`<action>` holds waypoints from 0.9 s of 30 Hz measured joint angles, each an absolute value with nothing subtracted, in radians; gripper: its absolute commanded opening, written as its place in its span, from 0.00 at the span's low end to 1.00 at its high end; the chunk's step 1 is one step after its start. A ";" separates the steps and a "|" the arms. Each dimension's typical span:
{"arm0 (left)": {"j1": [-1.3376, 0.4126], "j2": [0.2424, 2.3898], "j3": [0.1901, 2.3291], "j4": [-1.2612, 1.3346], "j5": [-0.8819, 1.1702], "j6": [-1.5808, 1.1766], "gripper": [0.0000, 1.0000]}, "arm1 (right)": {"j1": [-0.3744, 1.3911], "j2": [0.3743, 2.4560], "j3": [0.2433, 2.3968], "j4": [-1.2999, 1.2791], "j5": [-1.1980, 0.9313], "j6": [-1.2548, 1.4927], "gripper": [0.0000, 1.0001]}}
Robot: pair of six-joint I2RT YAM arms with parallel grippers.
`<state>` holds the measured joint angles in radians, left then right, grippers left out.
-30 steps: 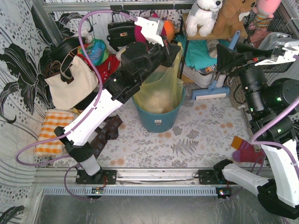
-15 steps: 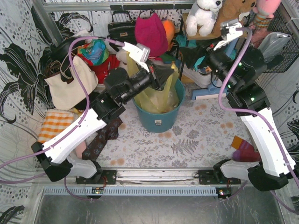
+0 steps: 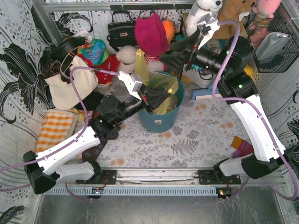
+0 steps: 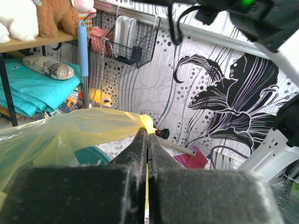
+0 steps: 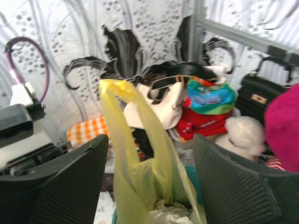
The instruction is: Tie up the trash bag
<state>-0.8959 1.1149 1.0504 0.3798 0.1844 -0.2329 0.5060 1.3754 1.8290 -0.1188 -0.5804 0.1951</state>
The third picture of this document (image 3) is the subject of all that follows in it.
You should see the yellow trash bag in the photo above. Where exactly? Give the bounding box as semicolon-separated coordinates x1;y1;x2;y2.
135;49;179;115

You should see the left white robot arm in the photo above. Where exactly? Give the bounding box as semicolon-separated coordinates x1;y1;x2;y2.
23;85;173;194

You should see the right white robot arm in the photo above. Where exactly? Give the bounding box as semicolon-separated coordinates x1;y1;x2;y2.
160;32;295;182

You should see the teal trash bin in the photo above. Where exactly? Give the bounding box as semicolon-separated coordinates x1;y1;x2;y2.
138;71;185;133

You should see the cream tote bag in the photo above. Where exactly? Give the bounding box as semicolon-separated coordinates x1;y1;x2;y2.
45;69;98;111

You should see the wooden shelf rack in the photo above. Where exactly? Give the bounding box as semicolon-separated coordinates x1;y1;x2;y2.
179;13;249;80

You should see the white storage box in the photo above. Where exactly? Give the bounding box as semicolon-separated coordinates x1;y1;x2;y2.
181;70;213;89

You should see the pink white plush doll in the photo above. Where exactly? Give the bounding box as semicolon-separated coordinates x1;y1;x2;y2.
144;54;168;71

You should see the orange plush toy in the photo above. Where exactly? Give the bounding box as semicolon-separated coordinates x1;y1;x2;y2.
162;20;175;44

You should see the magenta knit hat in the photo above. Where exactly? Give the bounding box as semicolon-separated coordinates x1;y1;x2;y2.
135;13;169;57

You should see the white plush dog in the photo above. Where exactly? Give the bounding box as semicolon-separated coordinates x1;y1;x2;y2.
186;0;223;36

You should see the yellow plush duck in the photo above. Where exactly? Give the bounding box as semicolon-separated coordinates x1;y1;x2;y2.
243;64;254;80

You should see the red cloth in basket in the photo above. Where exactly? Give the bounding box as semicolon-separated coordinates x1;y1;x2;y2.
83;55;120;84

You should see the white fluffy plush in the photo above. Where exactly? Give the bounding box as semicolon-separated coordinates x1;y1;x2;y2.
116;45;137;73

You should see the brown teddy bear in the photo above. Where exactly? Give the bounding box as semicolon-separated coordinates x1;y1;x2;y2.
212;0;256;40

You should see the dark patterned necktie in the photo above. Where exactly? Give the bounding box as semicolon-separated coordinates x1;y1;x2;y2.
82;125;121;161

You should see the black leather handbag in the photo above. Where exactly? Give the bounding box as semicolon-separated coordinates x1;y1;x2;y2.
107;10;138;51

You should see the colourful striped cloth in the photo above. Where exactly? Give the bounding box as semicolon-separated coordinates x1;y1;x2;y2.
77;39;109;67

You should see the silver foil pouch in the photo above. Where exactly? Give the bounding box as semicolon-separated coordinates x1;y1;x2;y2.
256;32;292;61

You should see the orange checked towel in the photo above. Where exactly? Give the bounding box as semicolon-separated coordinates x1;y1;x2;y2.
35;109;78;153

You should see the pink plush toy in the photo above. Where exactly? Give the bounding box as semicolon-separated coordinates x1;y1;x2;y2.
249;0;281;30

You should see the black round hat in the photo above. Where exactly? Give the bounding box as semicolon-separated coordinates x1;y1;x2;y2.
51;36;86;62

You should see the purple orange sock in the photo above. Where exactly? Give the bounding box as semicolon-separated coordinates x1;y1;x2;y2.
231;136;254;159

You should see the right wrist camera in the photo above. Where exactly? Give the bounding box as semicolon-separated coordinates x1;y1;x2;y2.
197;14;220;49

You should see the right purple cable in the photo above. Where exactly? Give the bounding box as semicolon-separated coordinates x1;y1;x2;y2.
212;20;299;202

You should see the purple cable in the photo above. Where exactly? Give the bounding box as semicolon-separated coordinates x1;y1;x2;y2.
212;20;299;202
0;66;121;201

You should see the black wire basket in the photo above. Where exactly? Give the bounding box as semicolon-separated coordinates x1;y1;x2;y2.
244;11;299;73

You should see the metal base rail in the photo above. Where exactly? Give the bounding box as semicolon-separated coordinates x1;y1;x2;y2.
46;167;287;196

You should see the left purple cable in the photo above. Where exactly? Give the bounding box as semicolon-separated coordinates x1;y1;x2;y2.
0;66;121;201

